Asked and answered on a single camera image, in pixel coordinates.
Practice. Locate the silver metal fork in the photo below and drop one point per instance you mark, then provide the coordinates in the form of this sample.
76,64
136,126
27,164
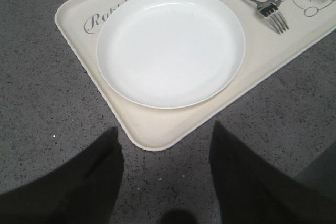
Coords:
270,11

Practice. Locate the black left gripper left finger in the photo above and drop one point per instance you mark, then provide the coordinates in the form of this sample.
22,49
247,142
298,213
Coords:
83,190

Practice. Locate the white round plate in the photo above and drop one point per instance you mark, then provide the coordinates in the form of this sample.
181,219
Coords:
170,54

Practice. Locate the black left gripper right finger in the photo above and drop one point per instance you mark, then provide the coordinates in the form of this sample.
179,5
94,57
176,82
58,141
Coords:
250,190

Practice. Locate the cream rabbit print tray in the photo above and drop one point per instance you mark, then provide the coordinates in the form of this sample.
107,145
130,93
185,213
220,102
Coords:
79,21

